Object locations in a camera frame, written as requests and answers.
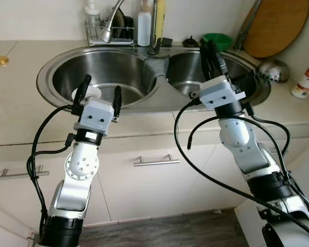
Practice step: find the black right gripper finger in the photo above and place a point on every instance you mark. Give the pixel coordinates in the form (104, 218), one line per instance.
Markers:
(206, 62)
(219, 64)

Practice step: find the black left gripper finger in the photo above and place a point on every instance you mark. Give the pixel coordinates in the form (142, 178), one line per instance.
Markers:
(83, 91)
(117, 100)

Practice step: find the small white cup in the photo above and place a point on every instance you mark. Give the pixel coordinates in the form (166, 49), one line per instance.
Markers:
(95, 93)

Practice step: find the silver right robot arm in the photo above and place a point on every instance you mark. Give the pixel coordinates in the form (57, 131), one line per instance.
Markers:
(237, 136)

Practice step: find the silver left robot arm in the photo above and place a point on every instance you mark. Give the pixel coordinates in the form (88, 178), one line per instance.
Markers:
(82, 164)

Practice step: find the green plastic bowl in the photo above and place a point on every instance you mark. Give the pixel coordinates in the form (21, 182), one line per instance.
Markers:
(219, 40)

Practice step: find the dark metal sink strainer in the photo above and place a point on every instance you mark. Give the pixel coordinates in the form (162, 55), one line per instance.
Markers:
(190, 43)

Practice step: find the stainless steel double sink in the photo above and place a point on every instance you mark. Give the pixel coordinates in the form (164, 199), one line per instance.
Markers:
(108, 72)

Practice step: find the small dark grey block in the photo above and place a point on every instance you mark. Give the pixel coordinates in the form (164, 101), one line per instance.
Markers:
(167, 42)

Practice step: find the grey dish cloth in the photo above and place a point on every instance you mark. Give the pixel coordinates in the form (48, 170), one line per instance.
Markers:
(155, 66)

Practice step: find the yellow dish soap bottle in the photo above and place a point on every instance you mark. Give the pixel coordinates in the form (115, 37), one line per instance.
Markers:
(161, 18)

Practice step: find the white bottle with orange label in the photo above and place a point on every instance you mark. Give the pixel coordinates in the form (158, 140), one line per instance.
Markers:
(305, 82)

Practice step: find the round wooden cutting board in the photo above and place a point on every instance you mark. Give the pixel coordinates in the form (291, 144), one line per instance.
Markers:
(278, 25)

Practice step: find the plain white plastic bottle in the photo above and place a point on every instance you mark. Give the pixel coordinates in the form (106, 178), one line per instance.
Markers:
(144, 28)

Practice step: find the clear pump soap bottle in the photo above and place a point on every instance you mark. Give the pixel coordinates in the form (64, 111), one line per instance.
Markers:
(92, 18)

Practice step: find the tan and black sponge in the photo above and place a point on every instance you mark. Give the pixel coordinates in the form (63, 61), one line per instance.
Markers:
(120, 25)

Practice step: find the white cabinet door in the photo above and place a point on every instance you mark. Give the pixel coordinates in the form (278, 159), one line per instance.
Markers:
(227, 170)
(10, 193)
(154, 190)

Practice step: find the small gold lid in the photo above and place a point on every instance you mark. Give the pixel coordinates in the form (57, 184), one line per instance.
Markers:
(0, 60)

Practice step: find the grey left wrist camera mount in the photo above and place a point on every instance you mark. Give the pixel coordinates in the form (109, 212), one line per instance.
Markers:
(95, 118)

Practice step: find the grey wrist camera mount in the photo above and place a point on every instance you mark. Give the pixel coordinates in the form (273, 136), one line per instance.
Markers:
(216, 95)
(95, 118)

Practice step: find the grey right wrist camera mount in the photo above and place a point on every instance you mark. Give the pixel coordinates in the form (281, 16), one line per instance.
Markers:
(216, 95)

